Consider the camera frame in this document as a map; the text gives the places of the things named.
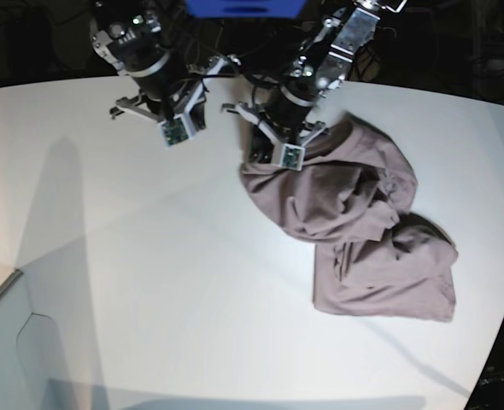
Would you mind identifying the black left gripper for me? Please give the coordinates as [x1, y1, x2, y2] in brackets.
[247, 85, 316, 164]

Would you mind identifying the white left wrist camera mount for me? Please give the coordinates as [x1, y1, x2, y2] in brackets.
[221, 102, 328, 172]

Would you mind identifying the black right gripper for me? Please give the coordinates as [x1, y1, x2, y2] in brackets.
[131, 54, 206, 132]

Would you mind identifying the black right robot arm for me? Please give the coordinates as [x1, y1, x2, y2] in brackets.
[88, 1, 206, 144]

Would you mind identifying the blue plastic box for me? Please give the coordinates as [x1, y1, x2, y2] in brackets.
[185, 0, 306, 19]

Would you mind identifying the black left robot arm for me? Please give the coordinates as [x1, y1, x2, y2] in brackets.
[238, 1, 407, 171]

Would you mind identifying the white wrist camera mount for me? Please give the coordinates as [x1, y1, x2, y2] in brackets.
[221, 102, 328, 172]
[108, 55, 229, 149]

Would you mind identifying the mauve grey t-shirt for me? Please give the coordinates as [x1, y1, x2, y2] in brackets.
[239, 114, 459, 322]

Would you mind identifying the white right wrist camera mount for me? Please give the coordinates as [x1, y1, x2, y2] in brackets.
[108, 55, 229, 149]

